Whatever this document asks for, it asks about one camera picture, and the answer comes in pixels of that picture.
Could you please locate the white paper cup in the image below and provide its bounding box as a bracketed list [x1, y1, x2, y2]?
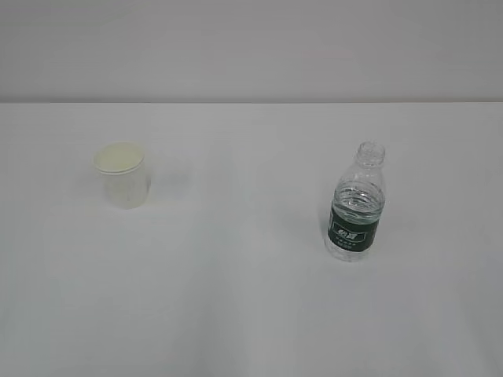
[94, 141, 150, 210]

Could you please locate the clear water bottle green label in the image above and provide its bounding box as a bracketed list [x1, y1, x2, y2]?
[325, 141, 386, 262]

